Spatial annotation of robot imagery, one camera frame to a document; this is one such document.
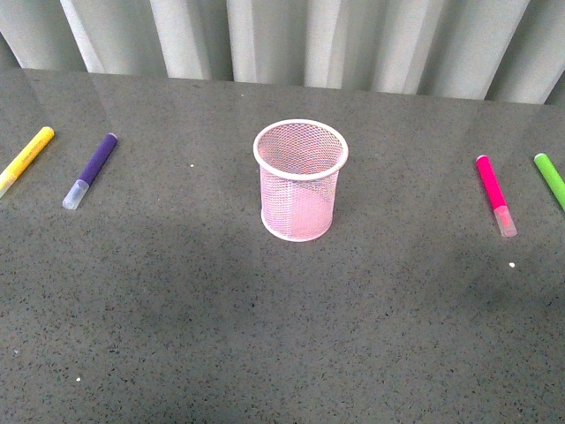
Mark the grey pleated curtain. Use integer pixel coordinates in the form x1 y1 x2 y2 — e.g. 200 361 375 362
1 0 564 105

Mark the yellow highlighter pen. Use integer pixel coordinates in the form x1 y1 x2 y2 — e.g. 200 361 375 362
0 126 55 197

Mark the purple highlighter pen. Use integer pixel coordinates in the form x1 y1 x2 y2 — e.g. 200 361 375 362
62 132 118 210

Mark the pink mesh pen cup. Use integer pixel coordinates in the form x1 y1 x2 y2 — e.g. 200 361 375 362
252 119 349 242

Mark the green highlighter pen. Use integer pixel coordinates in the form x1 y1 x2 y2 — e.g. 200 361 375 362
534 153 565 209

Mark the pink highlighter pen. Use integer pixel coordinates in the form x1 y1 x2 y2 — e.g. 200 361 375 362
476 155 517 238

